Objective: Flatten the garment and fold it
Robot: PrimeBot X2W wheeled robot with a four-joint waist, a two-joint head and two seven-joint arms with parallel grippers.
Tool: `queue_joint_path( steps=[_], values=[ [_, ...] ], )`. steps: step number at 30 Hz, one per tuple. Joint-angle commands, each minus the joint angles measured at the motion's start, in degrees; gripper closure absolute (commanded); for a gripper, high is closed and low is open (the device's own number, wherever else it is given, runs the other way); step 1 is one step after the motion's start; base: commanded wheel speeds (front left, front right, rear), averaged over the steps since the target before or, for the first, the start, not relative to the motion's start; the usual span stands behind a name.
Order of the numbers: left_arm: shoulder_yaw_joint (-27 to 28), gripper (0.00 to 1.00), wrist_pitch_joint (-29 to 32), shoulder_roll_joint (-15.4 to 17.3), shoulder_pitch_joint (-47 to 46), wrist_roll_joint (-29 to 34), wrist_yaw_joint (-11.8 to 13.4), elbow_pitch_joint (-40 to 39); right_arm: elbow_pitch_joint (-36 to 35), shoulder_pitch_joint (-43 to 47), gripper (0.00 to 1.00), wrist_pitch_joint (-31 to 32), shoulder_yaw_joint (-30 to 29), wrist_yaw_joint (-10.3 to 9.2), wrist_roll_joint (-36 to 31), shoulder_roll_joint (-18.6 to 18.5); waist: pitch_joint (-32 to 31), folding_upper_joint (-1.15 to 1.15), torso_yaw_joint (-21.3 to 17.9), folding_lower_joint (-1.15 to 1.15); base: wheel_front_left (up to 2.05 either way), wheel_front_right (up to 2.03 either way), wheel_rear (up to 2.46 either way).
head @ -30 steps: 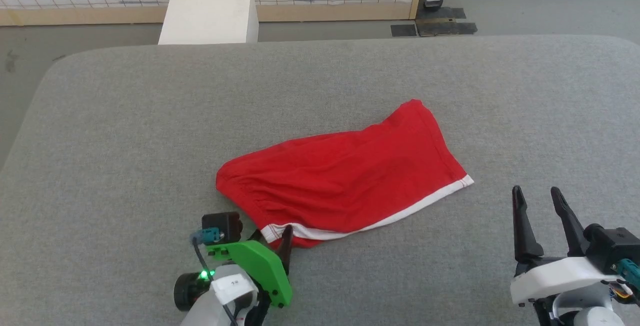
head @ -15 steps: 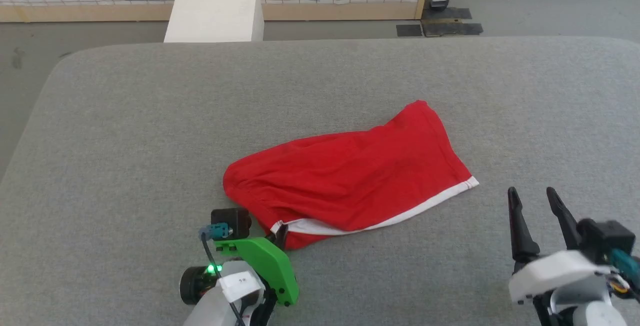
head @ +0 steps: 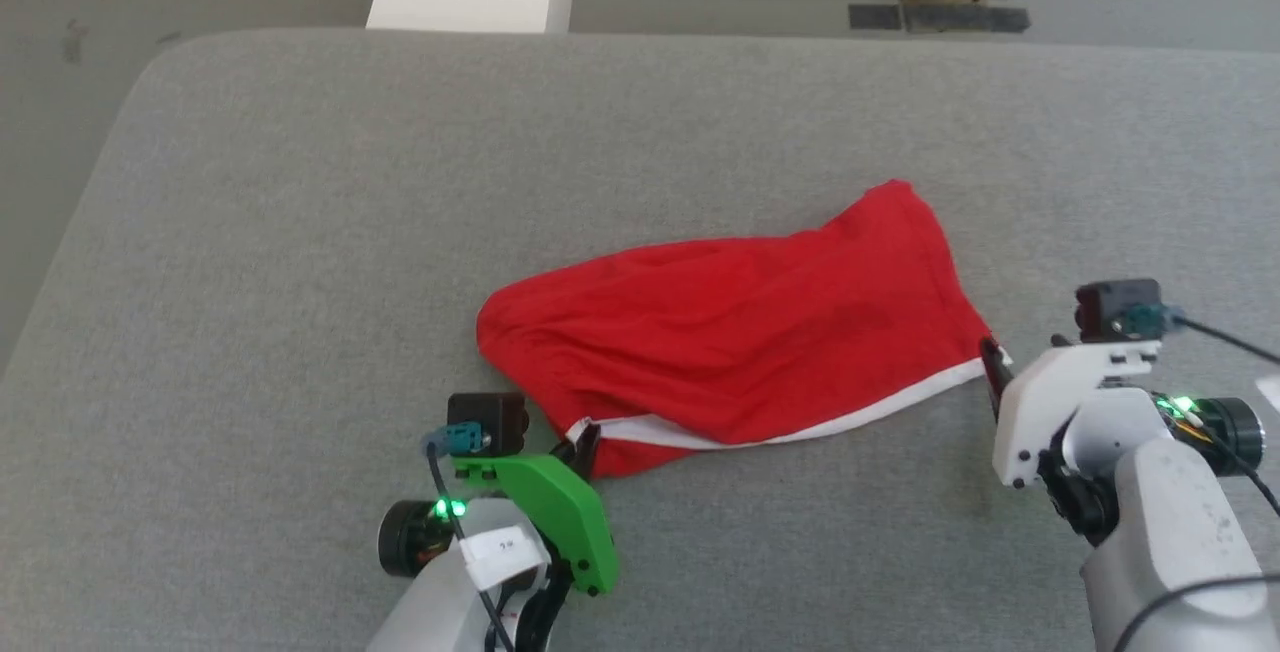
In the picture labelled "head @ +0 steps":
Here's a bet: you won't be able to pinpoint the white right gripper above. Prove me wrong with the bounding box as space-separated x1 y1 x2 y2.
978 335 1163 490

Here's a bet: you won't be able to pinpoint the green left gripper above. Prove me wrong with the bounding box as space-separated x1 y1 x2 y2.
453 420 619 599

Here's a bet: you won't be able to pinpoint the red shorts with white trim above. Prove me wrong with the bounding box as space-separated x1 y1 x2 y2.
475 179 1004 481

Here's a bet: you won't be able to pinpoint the white paper label tag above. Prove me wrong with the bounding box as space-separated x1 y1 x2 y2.
458 525 553 591

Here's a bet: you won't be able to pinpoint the grey fabric sofa cushion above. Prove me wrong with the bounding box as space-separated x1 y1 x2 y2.
0 27 1280 652

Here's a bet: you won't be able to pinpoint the long black floor mat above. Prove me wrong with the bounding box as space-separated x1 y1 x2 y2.
847 0 1032 34

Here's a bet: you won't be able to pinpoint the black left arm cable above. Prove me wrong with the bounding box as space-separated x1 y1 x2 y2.
424 430 519 652

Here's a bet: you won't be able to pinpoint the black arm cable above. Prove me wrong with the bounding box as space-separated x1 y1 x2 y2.
424 430 519 652
1108 312 1280 652

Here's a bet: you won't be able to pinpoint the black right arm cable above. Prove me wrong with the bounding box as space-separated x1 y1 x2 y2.
1108 312 1280 652

